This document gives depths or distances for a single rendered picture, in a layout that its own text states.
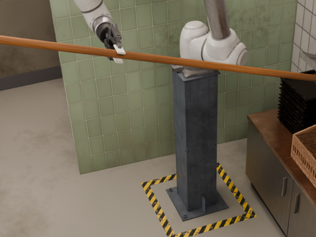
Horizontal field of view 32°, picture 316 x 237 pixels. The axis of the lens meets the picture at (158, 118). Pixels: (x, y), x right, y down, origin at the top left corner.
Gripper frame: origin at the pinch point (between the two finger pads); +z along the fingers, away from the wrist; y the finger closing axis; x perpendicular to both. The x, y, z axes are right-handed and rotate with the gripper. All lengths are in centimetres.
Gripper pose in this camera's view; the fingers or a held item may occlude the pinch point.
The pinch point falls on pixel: (118, 53)
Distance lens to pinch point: 209.5
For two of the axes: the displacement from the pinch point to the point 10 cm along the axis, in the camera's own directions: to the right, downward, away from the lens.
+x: -9.2, -0.6, -3.9
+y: -2.6, 8.4, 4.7
